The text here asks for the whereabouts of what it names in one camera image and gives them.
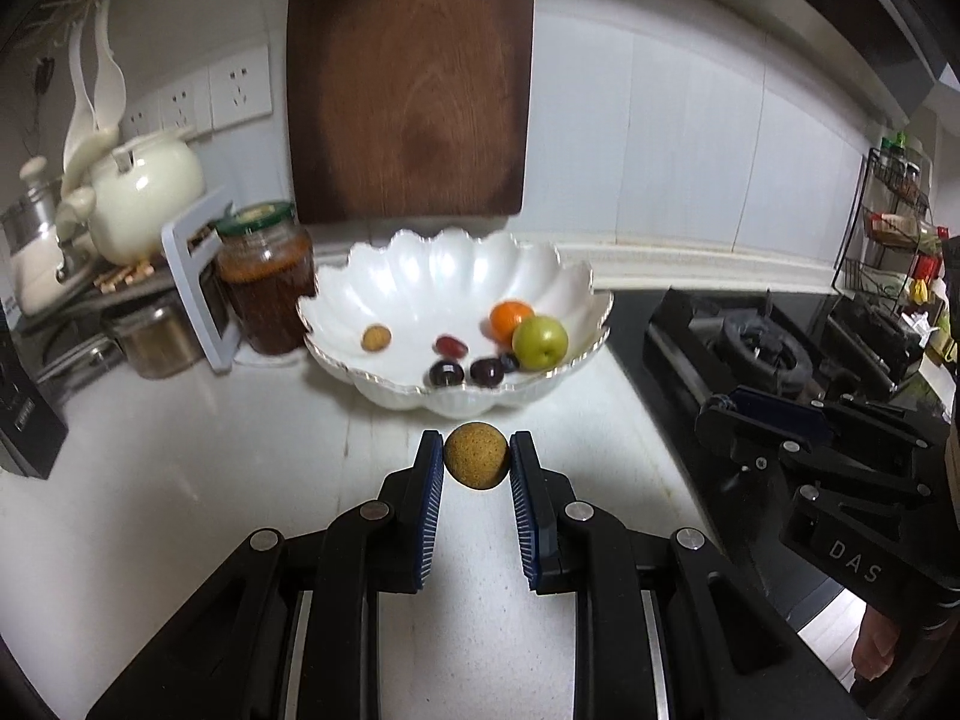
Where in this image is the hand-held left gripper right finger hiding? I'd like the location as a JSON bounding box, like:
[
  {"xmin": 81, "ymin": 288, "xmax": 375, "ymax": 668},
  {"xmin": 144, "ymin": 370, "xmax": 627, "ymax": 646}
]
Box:
[{"xmin": 508, "ymin": 431, "xmax": 871, "ymax": 720}]

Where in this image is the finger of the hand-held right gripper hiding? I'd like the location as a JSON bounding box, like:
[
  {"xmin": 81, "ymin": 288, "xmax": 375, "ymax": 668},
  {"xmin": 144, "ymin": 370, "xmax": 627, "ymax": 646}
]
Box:
[
  {"xmin": 731, "ymin": 386, "xmax": 950, "ymax": 458},
  {"xmin": 695, "ymin": 397, "xmax": 935, "ymax": 500}
]

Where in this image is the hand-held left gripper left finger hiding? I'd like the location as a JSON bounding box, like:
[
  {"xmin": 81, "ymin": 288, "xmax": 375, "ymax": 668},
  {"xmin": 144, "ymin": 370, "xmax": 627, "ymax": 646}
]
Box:
[{"xmin": 86, "ymin": 429, "xmax": 445, "ymax": 720}]

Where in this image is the large tan longan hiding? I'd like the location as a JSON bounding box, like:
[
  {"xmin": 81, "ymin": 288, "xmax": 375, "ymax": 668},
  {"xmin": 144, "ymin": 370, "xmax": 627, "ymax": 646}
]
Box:
[{"xmin": 442, "ymin": 422, "xmax": 512, "ymax": 494}]

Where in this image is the green apple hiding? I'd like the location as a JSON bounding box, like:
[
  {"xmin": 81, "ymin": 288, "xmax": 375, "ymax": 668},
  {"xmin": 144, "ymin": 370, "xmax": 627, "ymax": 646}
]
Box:
[{"xmin": 513, "ymin": 315, "xmax": 571, "ymax": 372}]

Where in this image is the white scalloped bowl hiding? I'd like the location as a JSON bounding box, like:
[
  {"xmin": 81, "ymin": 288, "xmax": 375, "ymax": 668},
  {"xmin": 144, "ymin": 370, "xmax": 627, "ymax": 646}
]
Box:
[{"xmin": 296, "ymin": 229, "xmax": 614, "ymax": 417}]

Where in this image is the person's right hand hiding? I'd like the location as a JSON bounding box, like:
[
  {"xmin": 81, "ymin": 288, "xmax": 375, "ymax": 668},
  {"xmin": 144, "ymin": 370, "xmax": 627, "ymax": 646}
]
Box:
[{"xmin": 855, "ymin": 604, "xmax": 901, "ymax": 683}]

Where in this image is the black stove burner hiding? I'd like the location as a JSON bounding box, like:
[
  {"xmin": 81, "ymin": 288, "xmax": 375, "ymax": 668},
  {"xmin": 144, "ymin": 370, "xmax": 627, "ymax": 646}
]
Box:
[{"xmin": 720, "ymin": 315, "xmax": 815, "ymax": 391}]

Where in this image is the black gas stove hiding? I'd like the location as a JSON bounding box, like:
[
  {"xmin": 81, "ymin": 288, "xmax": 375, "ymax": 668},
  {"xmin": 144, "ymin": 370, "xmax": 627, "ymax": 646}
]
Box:
[{"xmin": 643, "ymin": 286, "xmax": 960, "ymax": 616}]

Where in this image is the black pan support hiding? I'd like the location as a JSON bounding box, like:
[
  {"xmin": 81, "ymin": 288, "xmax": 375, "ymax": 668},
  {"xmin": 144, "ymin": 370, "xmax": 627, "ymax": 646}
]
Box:
[
  {"xmin": 647, "ymin": 291, "xmax": 826, "ymax": 407},
  {"xmin": 825, "ymin": 304, "xmax": 935, "ymax": 387}
]

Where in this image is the orange tangerine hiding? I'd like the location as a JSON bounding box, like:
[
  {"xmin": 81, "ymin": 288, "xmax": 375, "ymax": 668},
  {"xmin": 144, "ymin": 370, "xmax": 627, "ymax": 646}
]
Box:
[{"xmin": 490, "ymin": 301, "xmax": 536, "ymax": 342}]

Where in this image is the glass jar of red sauce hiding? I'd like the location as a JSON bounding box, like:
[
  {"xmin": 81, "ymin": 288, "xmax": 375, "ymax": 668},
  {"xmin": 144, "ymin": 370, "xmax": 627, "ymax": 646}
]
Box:
[{"xmin": 216, "ymin": 200, "xmax": 317, "ymax": 356}]

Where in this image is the steel lidded canister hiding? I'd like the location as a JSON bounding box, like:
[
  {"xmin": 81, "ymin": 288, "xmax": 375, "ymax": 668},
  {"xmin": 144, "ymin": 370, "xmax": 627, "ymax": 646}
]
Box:
[{"xmin": 105, "ymin": 300, "xmax": 207, "ymax": 381}]

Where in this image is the steel pan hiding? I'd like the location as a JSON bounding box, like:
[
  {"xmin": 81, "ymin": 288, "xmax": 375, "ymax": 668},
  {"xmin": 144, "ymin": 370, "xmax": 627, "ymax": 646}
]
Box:
[{"xmin": 34, "ymin": 337, "xmax": 125, "ymax": 391}]

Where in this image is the wooden trivet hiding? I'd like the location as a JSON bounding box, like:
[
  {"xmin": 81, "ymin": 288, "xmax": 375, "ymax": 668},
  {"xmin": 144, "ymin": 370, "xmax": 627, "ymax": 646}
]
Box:
[{"xmin": 94, "ymin": 259, "xmax": 162, "ymax": 293}]

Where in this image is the black knife block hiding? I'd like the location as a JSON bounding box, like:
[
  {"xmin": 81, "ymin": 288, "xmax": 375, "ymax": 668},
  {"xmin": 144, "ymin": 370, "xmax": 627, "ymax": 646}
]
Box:
[{"xmin": 0, "ymin": 307, "xmax": 68, "ymax": 479}]

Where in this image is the cream teapot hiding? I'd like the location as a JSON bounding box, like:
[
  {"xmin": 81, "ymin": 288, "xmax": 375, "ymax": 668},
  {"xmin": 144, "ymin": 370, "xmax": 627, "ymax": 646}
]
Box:
[{"xmin": 56, "ymin": 127, "xmax": 207, "ymax": 267}]

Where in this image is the wooden cutting board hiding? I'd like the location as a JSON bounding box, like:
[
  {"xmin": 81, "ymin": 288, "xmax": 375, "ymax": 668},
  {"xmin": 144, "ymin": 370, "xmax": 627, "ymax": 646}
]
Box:
[{"xmin": 286, "ymin": 0, "xmax": 536, "ymax": 224}]

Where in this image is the white curved ornament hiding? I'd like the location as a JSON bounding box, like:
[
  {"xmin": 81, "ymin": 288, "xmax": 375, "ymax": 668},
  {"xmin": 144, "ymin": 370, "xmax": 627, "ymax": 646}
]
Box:
[{"xmin": 60, "ymin": 15, "xmax": 127, "ymax": 196}]

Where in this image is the black wire spice rack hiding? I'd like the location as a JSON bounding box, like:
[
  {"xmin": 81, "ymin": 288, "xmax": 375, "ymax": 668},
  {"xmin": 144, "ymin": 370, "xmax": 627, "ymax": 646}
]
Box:
[{"xmin": 831, "ymin": 146, "xmax": 942, "ymax": 302}]

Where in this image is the white rack frame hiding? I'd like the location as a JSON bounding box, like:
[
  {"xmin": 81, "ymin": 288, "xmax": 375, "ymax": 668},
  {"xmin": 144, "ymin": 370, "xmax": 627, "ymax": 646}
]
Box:
[{"xmin": 161, "ymin": 184, "xmax": 241, "ymax": 374}]

